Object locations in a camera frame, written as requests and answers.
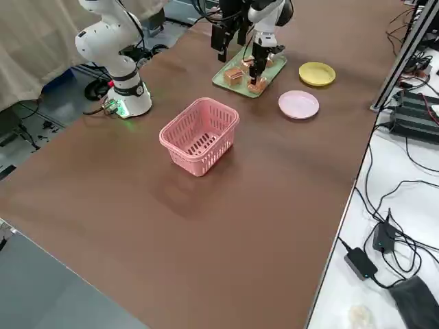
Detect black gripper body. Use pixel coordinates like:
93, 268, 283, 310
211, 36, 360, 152
253, 44, 274, 64
219, 0, 250, 27

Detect green plastic tray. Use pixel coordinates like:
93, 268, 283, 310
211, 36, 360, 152
211, 50, 288, 99

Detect small pink plastic basket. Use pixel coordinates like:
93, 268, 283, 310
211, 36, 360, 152
158, 97, 240, 178

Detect white round plate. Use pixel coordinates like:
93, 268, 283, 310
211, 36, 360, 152
277, 90, 320, 121

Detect yellow round plate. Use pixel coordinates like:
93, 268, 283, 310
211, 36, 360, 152
298, 61, 337, 87

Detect green circuit board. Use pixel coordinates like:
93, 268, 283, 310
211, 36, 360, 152
102, 98, 120, 117

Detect black power supply unit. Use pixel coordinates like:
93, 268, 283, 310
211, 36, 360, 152
389, 104, 439, 142
397, 89, 439, 119

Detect blue plastic crate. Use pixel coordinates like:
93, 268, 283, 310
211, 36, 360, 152
40, 66, 75, 93

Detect beige curtain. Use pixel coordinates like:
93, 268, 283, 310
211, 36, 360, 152
0, 0, 165, 112

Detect black power adapter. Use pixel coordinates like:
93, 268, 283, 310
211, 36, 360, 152
344, 247, 379, 281
372, 221, 398, 254

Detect clear plastic bag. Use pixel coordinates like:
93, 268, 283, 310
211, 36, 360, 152
348, 304, 375, 326

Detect dark grey fabric pouch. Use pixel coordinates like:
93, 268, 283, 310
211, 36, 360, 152
388, 276, 439, 329

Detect black cable coil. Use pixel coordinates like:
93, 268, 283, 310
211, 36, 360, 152
84, 77, 111, 102

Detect aluminium camera post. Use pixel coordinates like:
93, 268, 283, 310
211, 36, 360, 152
369, 0, 439, 112

